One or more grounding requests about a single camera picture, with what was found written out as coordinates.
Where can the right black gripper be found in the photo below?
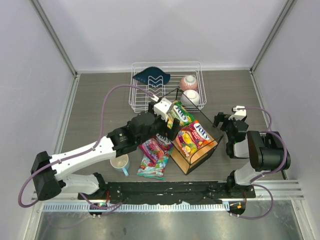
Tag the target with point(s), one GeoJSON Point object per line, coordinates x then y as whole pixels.
{"type": "Point", "coordinates": [227, 122]}

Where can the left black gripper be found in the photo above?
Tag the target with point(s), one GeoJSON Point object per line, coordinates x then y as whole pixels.
{"type": "Point", "coordinates": [164, 122]}

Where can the green candy bag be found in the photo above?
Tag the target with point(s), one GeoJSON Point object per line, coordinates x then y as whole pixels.
{"type": "Point", "coordinates": [179, 112]}

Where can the purple berries candy bag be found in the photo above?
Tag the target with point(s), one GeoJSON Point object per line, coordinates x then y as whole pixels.
{"type": "Point", "coordinates": [156, 148]}

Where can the wooden two-tier wire shelf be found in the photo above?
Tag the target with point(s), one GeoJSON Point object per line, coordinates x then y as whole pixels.
{"type": "Point", "coordinates": [187, 165]}

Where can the orange fruits candy bag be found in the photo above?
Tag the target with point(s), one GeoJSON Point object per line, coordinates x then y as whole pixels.
{"type": "Point", "coordinates": [191, 138]}

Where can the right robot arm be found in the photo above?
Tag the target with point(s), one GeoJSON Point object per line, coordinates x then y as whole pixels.
{"type": "Point", "coordinates": [266, 152]}

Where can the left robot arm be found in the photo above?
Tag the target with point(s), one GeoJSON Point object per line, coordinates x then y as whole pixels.
{"type": "Point", "coordinates": [53, 174]}

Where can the teal mint candy bag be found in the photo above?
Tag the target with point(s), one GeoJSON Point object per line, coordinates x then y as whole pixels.
{"type": "Point", "coordinates": [155, 171]}

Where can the white bowl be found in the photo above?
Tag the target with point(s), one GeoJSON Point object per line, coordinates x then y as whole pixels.
{"type": "Point", "coordinates": [189, 97]}

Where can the dark blue leaf plate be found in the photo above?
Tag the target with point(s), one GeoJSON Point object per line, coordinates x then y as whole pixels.
{"type": "Point", "coordinates": [152, 77]}

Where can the pink patterned bowl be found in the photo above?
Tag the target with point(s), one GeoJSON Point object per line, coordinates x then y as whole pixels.
{"type": "Point", "coordinates": [188, 82]}

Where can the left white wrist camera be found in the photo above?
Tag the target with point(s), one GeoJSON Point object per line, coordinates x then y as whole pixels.
{"type": "Point", "coordinates": [161, 106]}

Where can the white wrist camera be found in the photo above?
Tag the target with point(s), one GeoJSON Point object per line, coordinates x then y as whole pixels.
{"type": "Point", "coordinates": [161, 106]}
{"type": "Point", "coordinates": [239, 113]}

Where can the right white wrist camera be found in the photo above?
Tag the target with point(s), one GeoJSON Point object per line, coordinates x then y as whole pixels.
{"type": "Point", "coordinates": [239, 113]}

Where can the white wire dish rack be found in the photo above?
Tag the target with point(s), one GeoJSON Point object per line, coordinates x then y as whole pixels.
{"type": "Point", "coordinates": [167, 85]}

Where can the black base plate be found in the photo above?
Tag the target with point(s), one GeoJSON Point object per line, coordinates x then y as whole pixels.
{"type": "Point", "coordinates": [170, 192]}

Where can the aluminium rail frame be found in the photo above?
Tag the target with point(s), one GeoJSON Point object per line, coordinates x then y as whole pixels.
{"type": "Point", "coordinates": [219, 41]}

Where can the white slotted cable duct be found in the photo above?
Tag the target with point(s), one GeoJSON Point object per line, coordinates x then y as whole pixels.
{"type": "Point", "coordinates": [126, 208]}

